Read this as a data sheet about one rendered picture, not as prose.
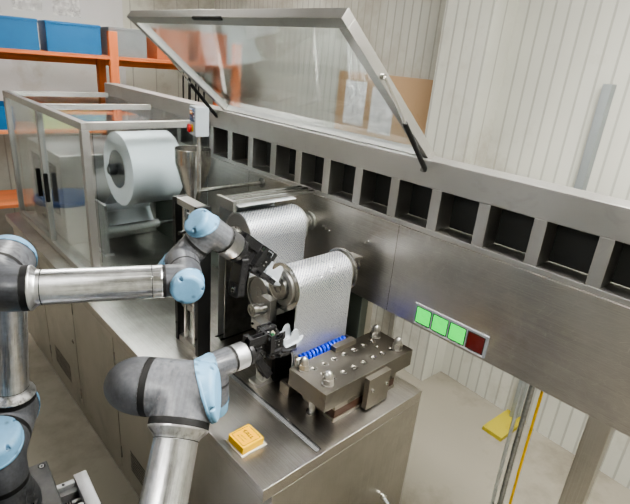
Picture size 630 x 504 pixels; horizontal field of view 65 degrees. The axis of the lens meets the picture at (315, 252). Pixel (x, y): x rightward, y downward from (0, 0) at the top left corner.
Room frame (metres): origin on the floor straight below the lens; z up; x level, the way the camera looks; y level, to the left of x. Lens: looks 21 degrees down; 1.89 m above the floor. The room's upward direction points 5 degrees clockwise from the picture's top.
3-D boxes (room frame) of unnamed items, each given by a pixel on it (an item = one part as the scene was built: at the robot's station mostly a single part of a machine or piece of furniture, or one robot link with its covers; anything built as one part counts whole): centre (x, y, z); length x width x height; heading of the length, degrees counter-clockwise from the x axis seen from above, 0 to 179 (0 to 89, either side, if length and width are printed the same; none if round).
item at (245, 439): (1.06, 0.14, 0.91); 0.07 x 0.07 x 0.02; 44
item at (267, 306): (1.33, 0.14, 1.05); 0.06 x 0.05 x 0.31; 134
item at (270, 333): (1.22, 0.13, 1.12); 0.12 x 0.08 x 0.09; 134
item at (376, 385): (1.27, -0.23, 0.96); 0.10 x 0.03 x 0.11; 134
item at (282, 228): (1.52, 0.09, 1.16); 0.39 x 0.23 x 0.51; 44
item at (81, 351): (2.05, 0.71, 0.43); 2.52 x 0.64 x 0.86; 44
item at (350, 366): (1.32, -0.15, 1.00); 0.40 x 0.16 x 0.06; 134
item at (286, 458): (2.04, 0.72, 0.88); 2.52 x 0.66 x 0.04; 44
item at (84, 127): (2.48, 1.15, 1.25); 1.19 x 0.57 x 0.70; 44
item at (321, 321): (1.38, -0.04, 1.11); 0.23 x 0.01 x 0.18; 134
